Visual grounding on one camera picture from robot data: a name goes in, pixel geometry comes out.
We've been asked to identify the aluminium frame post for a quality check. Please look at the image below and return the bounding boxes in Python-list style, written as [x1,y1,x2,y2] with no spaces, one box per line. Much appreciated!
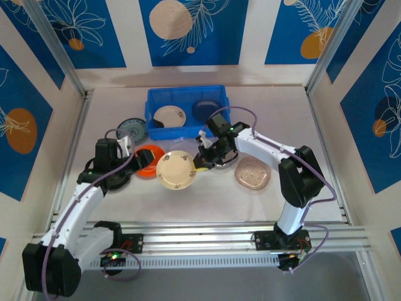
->
[21,0,90,98]
[304,0,366,95]

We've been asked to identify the orange round plate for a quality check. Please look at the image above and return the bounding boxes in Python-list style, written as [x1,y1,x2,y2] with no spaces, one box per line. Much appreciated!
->
[134,144,166,181]

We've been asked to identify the black controller box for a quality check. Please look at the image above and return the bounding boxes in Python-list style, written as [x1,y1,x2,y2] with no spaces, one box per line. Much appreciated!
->
[277,251,310,272]
[99,253,127,268]

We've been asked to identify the brownish clear square plate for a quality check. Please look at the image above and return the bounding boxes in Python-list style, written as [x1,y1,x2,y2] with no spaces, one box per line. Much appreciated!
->
[234,156,272,191]

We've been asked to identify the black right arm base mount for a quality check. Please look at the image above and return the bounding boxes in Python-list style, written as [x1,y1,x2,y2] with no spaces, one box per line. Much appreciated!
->
[252,230,311,251]

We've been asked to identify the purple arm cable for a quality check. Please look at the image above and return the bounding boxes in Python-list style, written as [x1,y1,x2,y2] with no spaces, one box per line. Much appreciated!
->
[40,128,141,298]
[205,105,338,275]

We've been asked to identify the grey slotted cable duct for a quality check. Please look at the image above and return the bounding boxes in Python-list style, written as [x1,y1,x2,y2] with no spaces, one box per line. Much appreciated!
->
[39,253,283,271]

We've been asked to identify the blue-green patterned round plate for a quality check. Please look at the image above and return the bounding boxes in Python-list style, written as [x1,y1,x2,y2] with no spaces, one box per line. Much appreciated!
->
[117,117,150,144]

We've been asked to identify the aluminium side rail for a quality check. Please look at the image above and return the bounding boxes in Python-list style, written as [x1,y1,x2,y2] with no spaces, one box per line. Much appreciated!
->
[306,89,351,227]
[46,90,92,233]

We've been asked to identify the blue plastic bin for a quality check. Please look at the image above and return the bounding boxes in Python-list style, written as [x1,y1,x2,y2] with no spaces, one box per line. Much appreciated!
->
[143,85,231,141]

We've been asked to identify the aluminium frame rail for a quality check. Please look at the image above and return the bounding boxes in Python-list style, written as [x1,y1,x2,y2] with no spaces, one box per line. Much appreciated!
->
[26,220,377,260]

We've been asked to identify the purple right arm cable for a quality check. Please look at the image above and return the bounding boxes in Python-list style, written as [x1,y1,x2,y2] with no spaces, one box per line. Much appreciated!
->
[205,105,338,275]

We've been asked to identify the grey clear square plate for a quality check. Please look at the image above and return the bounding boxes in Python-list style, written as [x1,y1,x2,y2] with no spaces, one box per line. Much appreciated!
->
[212,150,241,170]

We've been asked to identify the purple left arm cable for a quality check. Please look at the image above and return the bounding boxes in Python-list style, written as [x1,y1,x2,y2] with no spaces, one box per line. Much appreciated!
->
[40,128,141,298]

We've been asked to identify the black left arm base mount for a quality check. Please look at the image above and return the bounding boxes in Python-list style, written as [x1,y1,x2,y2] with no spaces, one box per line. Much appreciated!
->
[86,233,145,255]

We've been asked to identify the cream plate with black brushstroke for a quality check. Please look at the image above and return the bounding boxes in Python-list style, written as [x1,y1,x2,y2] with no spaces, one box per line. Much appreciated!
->
[152,105,187,129]

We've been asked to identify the cream plate with floral print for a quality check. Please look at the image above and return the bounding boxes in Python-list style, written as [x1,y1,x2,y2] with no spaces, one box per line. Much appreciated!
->
[155,150,198,191]

